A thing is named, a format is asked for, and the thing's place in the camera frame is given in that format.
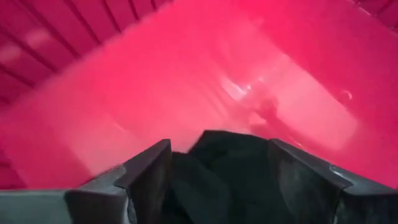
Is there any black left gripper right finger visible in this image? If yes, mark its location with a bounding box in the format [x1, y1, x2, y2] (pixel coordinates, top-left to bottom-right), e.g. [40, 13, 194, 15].
[267, 138, 398, 224]

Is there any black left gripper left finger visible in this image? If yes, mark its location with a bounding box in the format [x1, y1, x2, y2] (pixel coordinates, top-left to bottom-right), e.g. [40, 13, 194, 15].
[0, 139, 173, 224]

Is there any small black garment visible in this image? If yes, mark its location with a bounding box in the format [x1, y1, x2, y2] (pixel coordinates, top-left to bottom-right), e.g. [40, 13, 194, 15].
[160, 129, 295, 224]

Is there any red plastic laundry bin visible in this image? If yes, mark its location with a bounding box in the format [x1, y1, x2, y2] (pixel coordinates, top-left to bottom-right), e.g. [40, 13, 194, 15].
[0, 0, 398, 191]

